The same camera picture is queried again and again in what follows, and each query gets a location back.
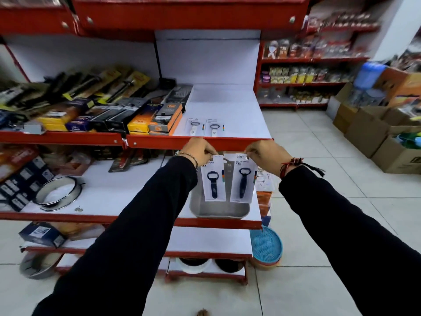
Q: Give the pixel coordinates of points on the black bowl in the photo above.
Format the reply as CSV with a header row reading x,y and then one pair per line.
x,y
229,265

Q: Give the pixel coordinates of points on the person's right fingers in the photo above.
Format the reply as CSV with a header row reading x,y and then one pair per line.
x,y
254,152

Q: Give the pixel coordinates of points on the pile of packaged kitchen tools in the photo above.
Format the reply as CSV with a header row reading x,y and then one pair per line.
x,y
82,105

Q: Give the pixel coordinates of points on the person's right hand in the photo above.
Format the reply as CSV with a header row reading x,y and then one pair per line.
x,y
268,156

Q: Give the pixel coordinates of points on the person's left hand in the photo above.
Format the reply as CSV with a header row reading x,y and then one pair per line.
x,y
194,152

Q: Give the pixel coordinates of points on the person's left forearm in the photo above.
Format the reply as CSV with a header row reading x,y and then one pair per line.
x,y
131,240

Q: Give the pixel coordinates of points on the white bowl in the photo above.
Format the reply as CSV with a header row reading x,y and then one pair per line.
x,y
192,266

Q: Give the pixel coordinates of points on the blue plastic container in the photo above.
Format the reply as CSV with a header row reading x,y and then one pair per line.
x,y
368,75

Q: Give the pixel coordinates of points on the steel rectangular tray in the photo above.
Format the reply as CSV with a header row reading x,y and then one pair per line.
x,y
217,208

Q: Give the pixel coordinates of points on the blue plastic strainer basket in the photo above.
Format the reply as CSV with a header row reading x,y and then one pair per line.
x,y
266,245

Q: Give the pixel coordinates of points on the orange packet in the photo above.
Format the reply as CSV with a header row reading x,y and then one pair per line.
x,y
16,161

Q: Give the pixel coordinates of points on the red packaged utensil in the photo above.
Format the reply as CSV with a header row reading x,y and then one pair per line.
x,y
126,161

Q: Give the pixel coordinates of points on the red grocery shelf rack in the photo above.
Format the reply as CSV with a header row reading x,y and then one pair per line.
x,y
306,62

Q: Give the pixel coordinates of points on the steel bowl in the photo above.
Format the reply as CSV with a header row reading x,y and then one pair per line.
x,y
39,264

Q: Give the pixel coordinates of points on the stack of dark blue boxes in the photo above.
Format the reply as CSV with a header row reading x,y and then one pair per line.
x,y
23,185

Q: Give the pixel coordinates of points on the orange cardboard box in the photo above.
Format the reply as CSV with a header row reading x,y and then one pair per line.
x,y
399,83

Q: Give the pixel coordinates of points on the carded white bottle opener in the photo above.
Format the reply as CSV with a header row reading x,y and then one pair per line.
x,y
194,127
214,128

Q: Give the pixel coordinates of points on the red and white shelf unit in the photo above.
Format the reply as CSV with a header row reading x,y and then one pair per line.
x,y
227,105

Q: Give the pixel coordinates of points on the person's left fingers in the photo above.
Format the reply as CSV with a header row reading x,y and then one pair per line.
x,y
208,151

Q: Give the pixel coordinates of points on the carded black bottle opener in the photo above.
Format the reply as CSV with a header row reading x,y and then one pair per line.
x,y
242,184
213,184

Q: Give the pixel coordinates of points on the dark blue box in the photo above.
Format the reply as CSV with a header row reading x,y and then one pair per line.
x,y
41,233

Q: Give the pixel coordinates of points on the brown cardboard box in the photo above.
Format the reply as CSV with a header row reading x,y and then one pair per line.
x,y
365,128
394,157
343,118
337,98

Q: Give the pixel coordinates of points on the orange grater box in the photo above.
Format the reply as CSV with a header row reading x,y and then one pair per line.
x,y
166,118

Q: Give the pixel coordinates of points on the person's right forearm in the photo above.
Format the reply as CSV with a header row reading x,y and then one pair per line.
x,y
355,240

